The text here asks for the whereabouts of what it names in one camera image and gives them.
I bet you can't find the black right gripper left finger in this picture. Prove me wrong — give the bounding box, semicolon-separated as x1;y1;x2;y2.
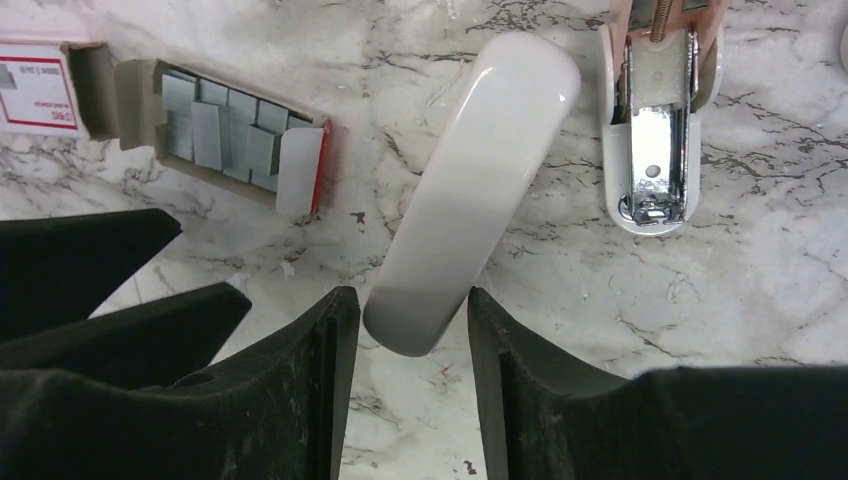
1;286;360;479

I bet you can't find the red staple box sleeve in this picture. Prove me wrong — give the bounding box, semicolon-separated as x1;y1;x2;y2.
1;40;119;140

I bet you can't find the staple box tray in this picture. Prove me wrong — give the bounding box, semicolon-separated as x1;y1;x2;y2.
114;59;334;217

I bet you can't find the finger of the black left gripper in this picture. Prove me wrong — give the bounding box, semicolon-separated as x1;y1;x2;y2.
1;208;182;341
1;283;252;389

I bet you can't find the long white stapler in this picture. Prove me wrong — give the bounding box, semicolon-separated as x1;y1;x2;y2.
363;32;581;357

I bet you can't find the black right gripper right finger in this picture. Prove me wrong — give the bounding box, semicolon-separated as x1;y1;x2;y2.
467;288;847;479

